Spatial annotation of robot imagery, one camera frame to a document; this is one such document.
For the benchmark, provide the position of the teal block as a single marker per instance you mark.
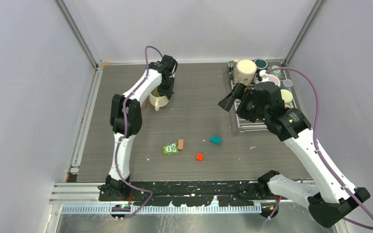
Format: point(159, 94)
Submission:
point(215, 140)

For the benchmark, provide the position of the tan wooden block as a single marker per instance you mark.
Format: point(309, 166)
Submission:
point(180, 145)

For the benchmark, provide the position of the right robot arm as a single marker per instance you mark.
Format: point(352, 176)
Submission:
point(333, 196)

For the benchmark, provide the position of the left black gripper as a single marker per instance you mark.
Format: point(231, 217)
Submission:
point(167, 93)

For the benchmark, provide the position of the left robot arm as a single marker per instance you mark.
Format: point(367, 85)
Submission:
point(126, 122)

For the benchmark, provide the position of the black base bar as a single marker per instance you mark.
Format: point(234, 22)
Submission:
point(189, 193)

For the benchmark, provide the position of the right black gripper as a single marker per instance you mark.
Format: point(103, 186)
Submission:
point(237, 92)

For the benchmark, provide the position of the red cube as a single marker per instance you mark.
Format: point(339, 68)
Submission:
point(199, 157)

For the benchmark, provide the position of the pale green small mug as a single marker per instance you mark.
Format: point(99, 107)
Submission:
point(276, 72)

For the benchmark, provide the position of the lilac pink mug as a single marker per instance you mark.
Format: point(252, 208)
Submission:
point(275, 80)

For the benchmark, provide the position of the green owl toy block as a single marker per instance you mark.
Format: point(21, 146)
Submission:
point(170, 149)

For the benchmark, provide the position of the cream floral mug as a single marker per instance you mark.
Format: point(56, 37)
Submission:
point(244, 72)

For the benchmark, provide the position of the light green cream mug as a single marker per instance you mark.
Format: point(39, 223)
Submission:
point(287, 97)

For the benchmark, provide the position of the white wire dish rack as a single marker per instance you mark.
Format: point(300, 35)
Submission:
point(291, 121)

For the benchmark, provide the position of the dark teal mug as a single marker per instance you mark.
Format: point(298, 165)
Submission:
point(261, 64)

